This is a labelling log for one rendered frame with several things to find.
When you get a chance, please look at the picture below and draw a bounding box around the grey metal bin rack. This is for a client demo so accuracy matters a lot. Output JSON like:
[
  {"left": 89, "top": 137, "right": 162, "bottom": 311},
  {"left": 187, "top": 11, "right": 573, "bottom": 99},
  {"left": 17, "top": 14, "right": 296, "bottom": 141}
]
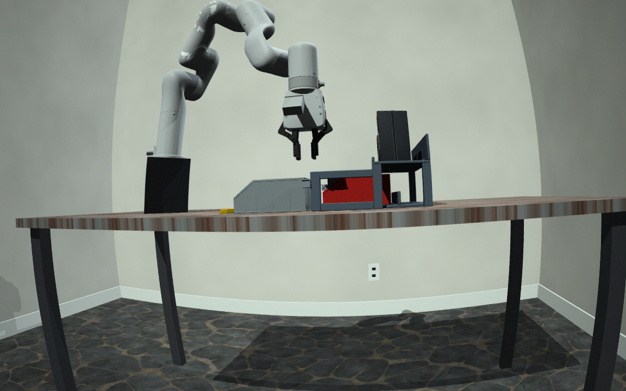
[{"left": 302, "top": 134, "right": 433, "bottom": 211}]

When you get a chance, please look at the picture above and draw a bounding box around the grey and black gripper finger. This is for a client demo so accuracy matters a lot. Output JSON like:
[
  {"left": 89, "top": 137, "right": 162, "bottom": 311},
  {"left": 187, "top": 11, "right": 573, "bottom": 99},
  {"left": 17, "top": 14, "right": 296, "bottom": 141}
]
[
  {"left": 278, "top": 122, "right": 301, "bottom": 160},
  {"left": 311, "top": 118, "right": 333, "bottom": 160}
]

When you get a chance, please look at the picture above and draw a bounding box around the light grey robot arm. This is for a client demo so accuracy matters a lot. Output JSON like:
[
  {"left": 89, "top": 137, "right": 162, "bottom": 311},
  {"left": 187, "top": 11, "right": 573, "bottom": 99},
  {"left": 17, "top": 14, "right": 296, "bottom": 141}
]
[{"left": 146, "top": 0, "right": 325, "bottom": 158}]

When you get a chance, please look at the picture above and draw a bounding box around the red open bin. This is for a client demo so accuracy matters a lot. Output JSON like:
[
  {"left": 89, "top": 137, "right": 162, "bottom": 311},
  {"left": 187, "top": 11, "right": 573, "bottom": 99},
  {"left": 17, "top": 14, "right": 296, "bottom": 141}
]
[{"left": 323, "top": 174, "right": 391, "bottom": 204}]

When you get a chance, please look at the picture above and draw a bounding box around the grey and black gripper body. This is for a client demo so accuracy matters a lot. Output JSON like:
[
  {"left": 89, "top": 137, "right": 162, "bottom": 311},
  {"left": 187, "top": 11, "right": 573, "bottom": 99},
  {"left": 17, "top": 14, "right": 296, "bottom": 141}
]
[{"left": 283, "top": 86, "right": 327, "bottom": 132}]

